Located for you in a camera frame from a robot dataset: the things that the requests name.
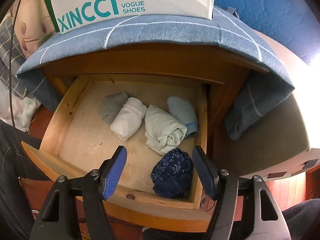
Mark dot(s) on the light blue underwear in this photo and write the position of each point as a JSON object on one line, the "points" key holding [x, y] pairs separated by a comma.
{"points": [[180, 110]]}

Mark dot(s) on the wooden drawer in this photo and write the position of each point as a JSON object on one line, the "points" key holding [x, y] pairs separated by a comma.
{"points": [[87, 142]]}

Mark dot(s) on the pale green underwear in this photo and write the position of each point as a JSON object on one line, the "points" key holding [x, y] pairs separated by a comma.
{"points": [[160, 127]]}

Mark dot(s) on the navy floral underwear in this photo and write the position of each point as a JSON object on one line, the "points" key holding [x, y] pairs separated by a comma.
{"points": [[172, 167]]}

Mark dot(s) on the floral fabric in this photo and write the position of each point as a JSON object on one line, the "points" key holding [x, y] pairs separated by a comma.
{"points": [[32, 35]]}

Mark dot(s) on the grey underwear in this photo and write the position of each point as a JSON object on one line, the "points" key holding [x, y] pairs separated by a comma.
{"points": [[112, 106]]}

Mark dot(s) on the white underwear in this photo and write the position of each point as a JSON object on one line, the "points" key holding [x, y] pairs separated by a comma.
{"points": [[127, 120]]}

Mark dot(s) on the grey checked cloth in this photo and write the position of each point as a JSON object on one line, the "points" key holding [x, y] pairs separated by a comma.
{"points": [[12, 80]]}

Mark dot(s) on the wooden nightstand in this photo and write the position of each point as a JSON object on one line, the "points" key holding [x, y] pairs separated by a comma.
{"points": [[150, 62]]}

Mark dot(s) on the person's left leg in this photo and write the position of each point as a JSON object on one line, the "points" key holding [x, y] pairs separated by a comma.
{"points": [[12, 180]]}

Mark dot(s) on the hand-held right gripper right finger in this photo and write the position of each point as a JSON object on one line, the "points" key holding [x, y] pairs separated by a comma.
{"points": [[202, 172]]}

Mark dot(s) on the blue checked cloth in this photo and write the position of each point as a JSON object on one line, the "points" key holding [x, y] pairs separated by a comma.
{"points": [[162, 32]]}

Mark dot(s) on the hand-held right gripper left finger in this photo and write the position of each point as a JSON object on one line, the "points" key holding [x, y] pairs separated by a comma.
{"points": [[115, 172]]}

